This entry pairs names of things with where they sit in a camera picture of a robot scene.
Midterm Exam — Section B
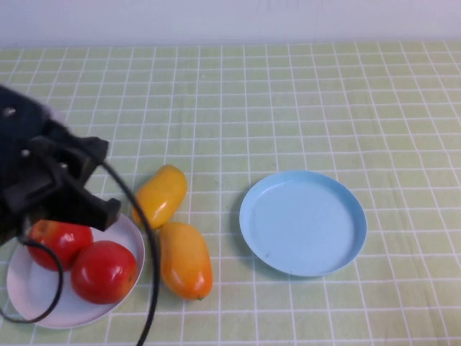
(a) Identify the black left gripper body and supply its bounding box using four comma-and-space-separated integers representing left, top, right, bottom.
0, 136, 91, 246

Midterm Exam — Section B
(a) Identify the orange mango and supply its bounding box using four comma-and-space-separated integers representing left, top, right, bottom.
158, 221, 213, 301

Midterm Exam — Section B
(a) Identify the white round plate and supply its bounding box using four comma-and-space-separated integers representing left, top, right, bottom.
6, 212, 146, 329

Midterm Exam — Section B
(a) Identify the green checked tablecloth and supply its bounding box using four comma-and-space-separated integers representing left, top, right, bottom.
0, 40, 461, 346

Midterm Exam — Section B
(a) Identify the yellow mango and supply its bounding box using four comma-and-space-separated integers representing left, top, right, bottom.
131, 164, 189, 231

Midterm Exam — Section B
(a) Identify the light blue round plate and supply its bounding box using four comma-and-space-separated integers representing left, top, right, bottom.
238, 169, 367, 278

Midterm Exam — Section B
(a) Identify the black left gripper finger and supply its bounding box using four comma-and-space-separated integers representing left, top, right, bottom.
50, 187, 120, 231
77, 187, 122, 213

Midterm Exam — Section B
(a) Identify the red apple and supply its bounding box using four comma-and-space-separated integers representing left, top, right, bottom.
70, 240, 138, 306
27, 219, 94, 272

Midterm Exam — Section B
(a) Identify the black left camera cable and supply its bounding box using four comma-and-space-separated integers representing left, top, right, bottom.
0, 161, 161, 346

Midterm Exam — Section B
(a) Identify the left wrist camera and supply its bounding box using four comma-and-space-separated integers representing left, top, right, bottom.
45, 120, 110, 170

